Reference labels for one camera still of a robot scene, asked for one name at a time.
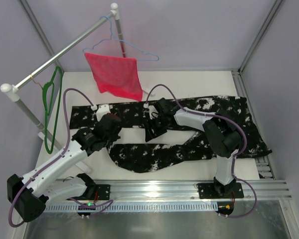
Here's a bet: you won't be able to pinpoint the aluminium front rail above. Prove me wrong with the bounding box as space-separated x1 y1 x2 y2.
95 179 292 202

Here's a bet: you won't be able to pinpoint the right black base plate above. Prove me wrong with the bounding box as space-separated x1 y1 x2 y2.
197 183 244 199

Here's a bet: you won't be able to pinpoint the blue wire hanger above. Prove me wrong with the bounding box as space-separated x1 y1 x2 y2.
82 16 160 61

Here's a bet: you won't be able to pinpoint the green plastic hanger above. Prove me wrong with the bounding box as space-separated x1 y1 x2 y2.
42 66 63 154

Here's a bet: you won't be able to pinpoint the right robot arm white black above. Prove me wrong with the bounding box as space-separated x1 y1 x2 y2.
143 98 243 197

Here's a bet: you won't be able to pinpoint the silver white clothes rack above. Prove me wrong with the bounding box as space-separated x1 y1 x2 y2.
0 2 155 175

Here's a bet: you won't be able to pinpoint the red cloth towel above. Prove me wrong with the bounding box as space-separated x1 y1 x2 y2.
84 53 143 102

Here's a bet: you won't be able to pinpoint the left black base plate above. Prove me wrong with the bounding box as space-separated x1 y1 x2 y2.
71 184 111 201

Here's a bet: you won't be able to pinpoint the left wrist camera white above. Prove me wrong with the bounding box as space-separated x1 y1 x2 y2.
90 104 111 121

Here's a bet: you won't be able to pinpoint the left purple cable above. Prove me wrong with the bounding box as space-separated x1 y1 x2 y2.
8 87 114 229

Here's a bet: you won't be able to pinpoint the purple cable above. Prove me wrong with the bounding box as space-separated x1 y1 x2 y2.
147 84 258 220
8 87 114 229

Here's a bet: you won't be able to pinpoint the aluminium side rail frame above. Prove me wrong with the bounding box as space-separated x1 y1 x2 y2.
231 70 288 187

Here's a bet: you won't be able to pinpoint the black white tie-dye trousers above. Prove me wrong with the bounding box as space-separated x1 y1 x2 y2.
69 95 273 175

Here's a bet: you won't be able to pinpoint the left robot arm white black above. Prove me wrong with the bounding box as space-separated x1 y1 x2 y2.
7 113 122 227

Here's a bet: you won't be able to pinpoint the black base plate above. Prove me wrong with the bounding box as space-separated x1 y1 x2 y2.
71 184 111 201
197 183 244 199

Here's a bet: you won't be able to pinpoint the perforated cable duct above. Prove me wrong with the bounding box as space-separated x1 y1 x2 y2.
44 201 218 213

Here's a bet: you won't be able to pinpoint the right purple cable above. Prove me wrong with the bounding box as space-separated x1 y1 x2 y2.
147 84 258 220

